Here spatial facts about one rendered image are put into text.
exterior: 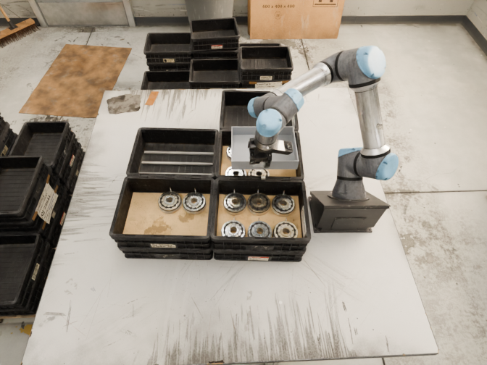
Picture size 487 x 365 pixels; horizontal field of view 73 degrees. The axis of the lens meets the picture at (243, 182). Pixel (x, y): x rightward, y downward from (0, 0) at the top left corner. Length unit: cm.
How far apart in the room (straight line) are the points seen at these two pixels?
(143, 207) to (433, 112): 286
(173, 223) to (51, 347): 65
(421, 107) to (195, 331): 293
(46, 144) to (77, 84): 121
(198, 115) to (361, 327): 143
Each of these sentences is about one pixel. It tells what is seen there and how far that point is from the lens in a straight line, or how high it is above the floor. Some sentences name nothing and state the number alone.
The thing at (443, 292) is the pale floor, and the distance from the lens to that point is 258.
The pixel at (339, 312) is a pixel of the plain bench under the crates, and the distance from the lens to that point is 152.
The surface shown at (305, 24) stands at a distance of 414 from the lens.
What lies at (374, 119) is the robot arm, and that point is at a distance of 139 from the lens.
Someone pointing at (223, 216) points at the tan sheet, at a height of 83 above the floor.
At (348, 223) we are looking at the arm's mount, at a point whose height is 79.
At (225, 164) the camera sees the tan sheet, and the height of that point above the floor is 83.
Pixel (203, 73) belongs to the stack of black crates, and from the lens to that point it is 294.
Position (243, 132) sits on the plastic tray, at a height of 105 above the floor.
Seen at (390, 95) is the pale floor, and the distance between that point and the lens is 365.
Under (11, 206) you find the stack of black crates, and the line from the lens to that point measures 229.
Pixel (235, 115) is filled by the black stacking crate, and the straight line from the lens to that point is 188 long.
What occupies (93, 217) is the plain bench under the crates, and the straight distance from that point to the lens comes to 177.
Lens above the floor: 212
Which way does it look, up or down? 55 degrees down
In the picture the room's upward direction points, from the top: 2 degrees clockwise
